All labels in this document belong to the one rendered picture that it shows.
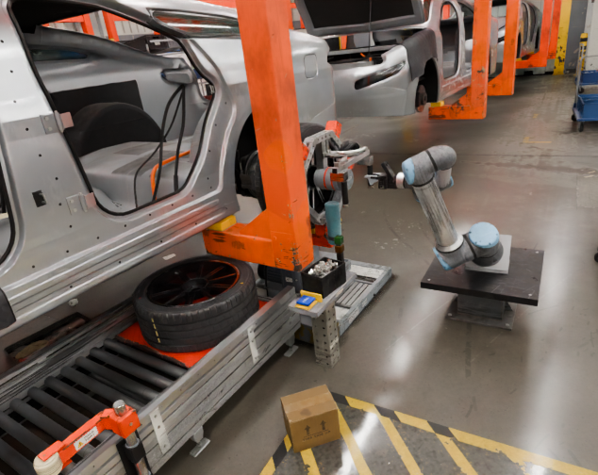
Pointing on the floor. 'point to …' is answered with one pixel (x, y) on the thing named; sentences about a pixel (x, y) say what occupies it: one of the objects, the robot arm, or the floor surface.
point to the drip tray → (35, 342)
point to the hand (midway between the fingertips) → (367, 174)
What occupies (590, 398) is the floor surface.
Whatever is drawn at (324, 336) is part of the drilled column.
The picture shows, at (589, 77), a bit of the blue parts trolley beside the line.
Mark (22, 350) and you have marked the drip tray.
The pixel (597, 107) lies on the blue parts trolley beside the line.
